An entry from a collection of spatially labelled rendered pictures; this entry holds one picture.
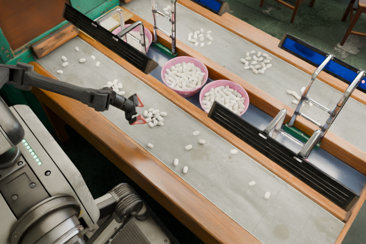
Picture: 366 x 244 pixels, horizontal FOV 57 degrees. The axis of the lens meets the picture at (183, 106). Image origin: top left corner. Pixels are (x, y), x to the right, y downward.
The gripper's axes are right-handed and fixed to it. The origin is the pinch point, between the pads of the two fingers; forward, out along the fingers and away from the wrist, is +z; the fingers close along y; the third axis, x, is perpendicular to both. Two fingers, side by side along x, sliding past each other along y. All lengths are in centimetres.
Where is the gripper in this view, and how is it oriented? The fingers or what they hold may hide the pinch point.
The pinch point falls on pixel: (143, 114)
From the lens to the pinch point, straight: 159.6
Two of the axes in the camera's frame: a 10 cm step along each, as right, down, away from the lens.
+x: 7.6, -5.0, -4.0
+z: 6.1, 3.7, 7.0
